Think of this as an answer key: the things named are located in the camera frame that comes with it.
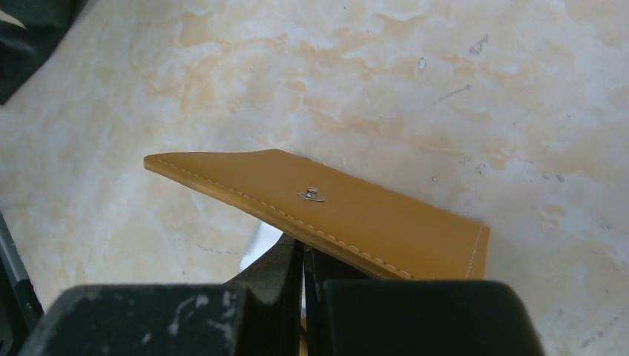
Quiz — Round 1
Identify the tan leather card holder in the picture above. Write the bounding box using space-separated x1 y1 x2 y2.
144 149 490 280

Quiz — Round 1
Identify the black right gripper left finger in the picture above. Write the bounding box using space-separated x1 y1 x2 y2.
21 235 303 355

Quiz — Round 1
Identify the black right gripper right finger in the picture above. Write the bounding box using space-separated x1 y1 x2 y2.
304 248 544 355

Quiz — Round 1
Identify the black floral blanket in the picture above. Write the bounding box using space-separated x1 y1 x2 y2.
1 0 87 105

